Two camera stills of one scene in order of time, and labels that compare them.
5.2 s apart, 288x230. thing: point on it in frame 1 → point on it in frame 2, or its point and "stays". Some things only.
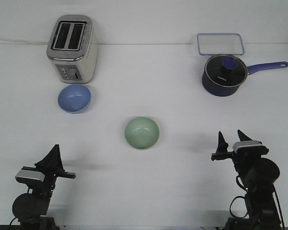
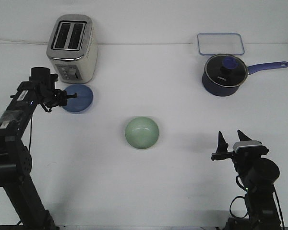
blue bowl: x=74 y=98 stays
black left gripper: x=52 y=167 → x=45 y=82
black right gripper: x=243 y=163 stays
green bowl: x=141 y=132 stays
